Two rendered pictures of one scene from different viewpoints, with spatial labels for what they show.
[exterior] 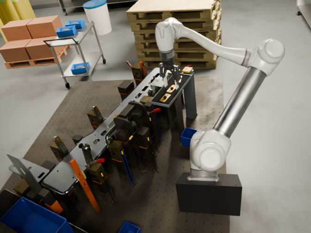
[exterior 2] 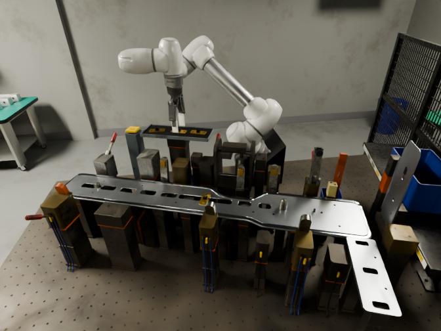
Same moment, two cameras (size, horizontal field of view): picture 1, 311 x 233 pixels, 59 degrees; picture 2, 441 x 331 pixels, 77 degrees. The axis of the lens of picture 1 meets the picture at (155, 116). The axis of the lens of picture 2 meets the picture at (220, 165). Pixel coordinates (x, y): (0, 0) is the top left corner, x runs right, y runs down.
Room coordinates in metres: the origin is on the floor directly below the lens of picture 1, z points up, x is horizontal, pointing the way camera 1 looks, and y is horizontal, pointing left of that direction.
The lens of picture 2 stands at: (1.88, 1.18, 1.76)
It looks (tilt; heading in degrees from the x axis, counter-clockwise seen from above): 31 degrees down; 246
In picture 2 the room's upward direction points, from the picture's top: 1 degrees counter-clockwise
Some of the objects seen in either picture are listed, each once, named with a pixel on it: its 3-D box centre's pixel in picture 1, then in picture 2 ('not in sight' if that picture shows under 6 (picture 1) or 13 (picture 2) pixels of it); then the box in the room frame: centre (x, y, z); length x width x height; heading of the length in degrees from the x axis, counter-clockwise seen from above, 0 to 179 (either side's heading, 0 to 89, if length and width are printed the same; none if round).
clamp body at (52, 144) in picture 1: (64, 161); (298, 274); (1.36, 0.68, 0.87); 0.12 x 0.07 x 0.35; 54
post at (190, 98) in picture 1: (189, 95); (140, 165); (1.76, -0.30, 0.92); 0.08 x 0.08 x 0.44; 54
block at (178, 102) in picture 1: (175, 114); (181, 169); (1.55, -0.15, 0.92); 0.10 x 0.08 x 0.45; 144
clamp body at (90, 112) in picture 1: (98, 129); (209, 254); (1.62, 0.45, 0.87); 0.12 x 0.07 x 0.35; 54
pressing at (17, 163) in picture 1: (29, 178); (398, 186); (0.98, 0.70, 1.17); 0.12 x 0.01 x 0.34; 54
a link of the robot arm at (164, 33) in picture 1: (164, 34); (168, 56); (1.55, -0.15, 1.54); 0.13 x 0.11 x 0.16; 160
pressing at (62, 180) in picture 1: (119, 115); (200, 200); (1.58, 0.25, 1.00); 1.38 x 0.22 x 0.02; 144
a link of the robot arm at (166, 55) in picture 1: (166, 52); (173, 79); (1.54, -0.14, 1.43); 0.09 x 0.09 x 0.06
